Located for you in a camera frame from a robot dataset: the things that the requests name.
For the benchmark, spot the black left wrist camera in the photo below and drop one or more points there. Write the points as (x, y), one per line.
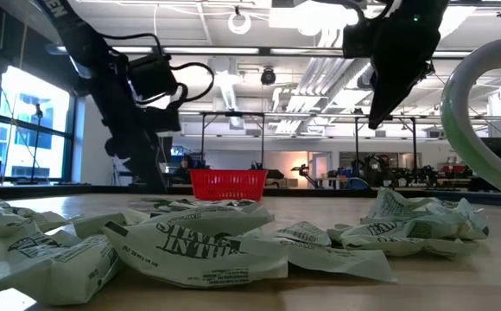
(153, 78)

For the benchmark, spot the white ribbed ceiling panel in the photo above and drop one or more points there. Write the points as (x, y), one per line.
(319, 78)

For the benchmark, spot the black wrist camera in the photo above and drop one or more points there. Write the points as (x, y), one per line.
(153, 78)
(358, 41)

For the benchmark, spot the black ceiling camera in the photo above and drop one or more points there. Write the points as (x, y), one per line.
(268, 77)

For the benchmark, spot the black aluminium table frame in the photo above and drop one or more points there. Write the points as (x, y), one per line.
(103, 190)

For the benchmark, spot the black tripod stand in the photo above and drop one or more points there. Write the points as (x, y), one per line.
(37, 142)

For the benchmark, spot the cardboard box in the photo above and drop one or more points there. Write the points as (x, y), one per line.
(285, 182)

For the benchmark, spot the black background robot arm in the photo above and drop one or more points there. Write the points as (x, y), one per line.
(304, 170)

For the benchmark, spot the large window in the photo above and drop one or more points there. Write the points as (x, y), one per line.
(34, 99)

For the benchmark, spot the black background frame stand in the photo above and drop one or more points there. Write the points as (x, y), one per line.
(233, 114)
(406, 118)

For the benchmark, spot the red plastic mesh basket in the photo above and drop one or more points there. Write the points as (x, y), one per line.
(229, 185)

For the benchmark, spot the long ceiling light bar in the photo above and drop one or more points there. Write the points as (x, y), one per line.
(211, 50)

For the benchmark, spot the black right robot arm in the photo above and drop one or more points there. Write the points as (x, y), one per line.
(423, 10)

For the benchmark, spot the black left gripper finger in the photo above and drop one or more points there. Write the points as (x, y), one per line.
(149, 164)

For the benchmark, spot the blue round object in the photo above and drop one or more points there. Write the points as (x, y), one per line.
(357, 183)

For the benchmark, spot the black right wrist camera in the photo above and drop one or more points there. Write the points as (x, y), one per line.
(358, 41)

